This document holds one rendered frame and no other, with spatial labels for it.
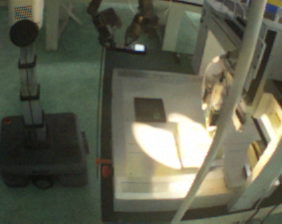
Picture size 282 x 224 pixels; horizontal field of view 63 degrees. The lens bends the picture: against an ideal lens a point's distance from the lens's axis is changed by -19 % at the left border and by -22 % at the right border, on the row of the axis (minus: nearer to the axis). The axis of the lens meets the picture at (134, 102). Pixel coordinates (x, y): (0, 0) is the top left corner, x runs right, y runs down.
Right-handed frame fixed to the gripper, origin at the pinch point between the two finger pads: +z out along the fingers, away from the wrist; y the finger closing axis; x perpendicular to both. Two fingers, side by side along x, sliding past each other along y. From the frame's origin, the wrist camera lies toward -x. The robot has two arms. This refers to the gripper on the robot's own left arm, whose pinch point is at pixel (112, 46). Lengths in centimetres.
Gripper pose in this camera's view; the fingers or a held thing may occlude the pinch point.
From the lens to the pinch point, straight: 148.3
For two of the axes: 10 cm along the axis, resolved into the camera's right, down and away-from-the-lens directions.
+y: 0.4, -6.2, 7.9
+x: -9.2, 2.8, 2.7
